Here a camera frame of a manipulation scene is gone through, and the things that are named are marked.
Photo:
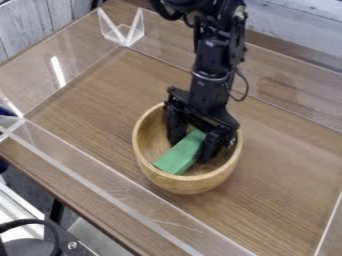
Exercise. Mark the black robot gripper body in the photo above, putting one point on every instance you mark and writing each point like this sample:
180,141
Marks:
204,102

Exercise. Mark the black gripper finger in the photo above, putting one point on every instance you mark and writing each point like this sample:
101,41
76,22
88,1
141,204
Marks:
217,138
177,125

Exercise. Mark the green rectangular block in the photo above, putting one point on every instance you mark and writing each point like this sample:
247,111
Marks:
180,158

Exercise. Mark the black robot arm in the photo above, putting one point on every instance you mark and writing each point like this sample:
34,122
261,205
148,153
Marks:
218,22

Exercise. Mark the brown wooden bowl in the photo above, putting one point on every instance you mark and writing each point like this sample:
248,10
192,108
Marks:
150,145

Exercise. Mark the black table leg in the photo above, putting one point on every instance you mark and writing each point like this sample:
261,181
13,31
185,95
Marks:
57,211

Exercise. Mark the metal plate with screw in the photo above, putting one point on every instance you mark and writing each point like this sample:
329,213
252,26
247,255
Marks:
72,246

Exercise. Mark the clear acrylic front wall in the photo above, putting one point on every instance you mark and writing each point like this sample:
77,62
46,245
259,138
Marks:
129,212

